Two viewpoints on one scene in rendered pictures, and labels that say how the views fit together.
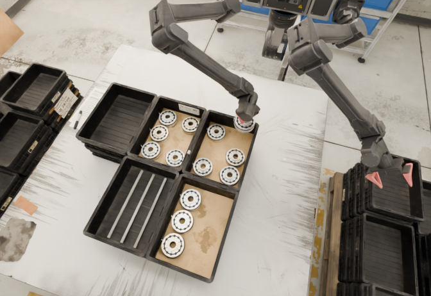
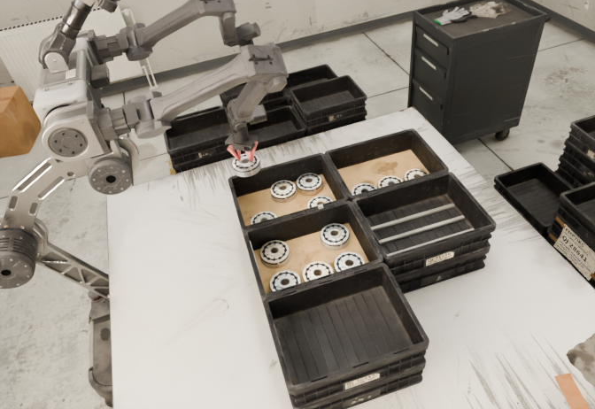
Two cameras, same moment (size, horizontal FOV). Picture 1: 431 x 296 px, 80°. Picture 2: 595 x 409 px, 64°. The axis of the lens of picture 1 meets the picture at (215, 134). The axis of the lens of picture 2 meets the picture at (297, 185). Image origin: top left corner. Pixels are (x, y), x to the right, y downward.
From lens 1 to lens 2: 1.65 m
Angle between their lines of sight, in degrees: 66
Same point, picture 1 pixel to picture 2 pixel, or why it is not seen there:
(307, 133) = (189, 184)
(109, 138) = (381, 337)
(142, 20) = not seen: outside the picture
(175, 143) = (313, 255)
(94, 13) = not seen: outside the picture
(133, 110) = (309, 348)
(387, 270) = (279, 131)
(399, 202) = (212, 132)
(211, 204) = (351, 182)
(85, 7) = not seen: outside the picture
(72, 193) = (490, 351)
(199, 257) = (403, 163)
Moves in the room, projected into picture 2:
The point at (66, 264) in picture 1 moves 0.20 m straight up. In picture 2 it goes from (543, 278) to (558, 240)
